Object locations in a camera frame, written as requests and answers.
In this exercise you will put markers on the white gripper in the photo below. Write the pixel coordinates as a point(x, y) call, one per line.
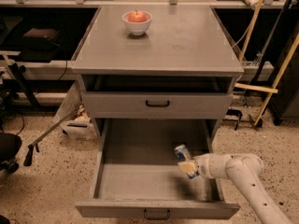
point(203, 165)

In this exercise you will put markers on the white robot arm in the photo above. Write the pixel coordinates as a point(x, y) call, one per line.
point(244, 171)

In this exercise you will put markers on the open grey lower drawer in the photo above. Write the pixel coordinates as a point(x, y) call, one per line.
point(137, 169)

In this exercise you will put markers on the closed grey upper drawer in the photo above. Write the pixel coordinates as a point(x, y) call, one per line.
point(131, 105)

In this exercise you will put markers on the grey drawer cabinet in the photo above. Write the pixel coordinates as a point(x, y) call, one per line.
point(183, 51)

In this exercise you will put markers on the white plastic bag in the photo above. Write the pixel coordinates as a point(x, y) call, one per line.
point(73, 116)

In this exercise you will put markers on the white ceramic bowl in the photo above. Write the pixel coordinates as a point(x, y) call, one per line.
point(137, 28)

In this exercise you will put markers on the red apple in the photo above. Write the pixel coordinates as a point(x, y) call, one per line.
point(137, 16)

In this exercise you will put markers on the black office chair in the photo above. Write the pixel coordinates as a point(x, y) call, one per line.
point(10, 145)

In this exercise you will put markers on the black box on shelf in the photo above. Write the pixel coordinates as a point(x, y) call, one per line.
point(39, 45)

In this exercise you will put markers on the black lower drawer handle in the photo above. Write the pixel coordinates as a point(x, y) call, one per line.
point(151, 214)

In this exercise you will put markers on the black drawer handle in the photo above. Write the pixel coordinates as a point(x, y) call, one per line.
point(158, 105)
point(151, 214)

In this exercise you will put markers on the black upper drawer handle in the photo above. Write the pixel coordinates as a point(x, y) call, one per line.
point(158, 105)

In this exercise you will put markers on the wooden easel frame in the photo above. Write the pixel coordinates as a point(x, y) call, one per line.
point(258, 122)

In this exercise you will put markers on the grey pole with black handle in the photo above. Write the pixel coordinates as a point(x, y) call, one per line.
point(34, 145)

